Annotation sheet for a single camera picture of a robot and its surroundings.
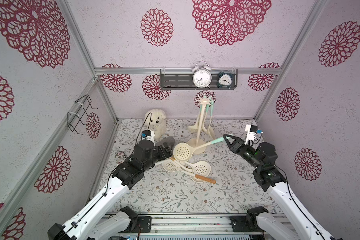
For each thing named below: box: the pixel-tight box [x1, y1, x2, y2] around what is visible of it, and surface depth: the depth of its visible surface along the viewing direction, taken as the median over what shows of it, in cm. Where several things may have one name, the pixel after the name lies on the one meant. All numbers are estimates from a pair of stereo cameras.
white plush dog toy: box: [144, 108, 167, 142], surface depth 101 cm
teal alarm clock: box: [217, 70, 233, 89], surface depth 92 cm
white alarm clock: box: [192, 61, 212, 89], surface depth 89 cm
